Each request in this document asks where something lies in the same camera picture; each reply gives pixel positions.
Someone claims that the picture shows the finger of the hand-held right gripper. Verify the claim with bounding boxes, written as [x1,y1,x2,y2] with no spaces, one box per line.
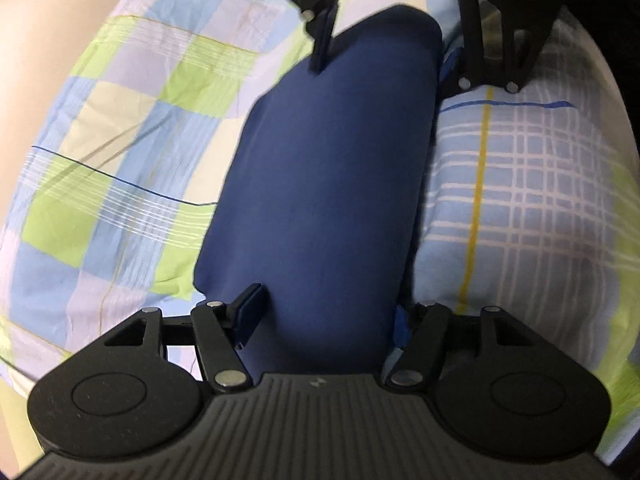
[437,0,567,96]
[265,0,381,74]

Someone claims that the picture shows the navy blue t-shirt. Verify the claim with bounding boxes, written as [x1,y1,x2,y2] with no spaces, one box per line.
[192,5,446,386]

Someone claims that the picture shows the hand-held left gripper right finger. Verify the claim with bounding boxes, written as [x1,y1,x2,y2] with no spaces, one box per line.
[387,302,544,391]

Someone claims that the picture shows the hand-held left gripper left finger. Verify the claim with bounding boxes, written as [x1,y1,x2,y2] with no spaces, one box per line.
[103,283,265,394]

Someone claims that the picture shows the checkered bed sheet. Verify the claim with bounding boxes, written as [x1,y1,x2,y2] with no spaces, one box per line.
[0,0,640,466]

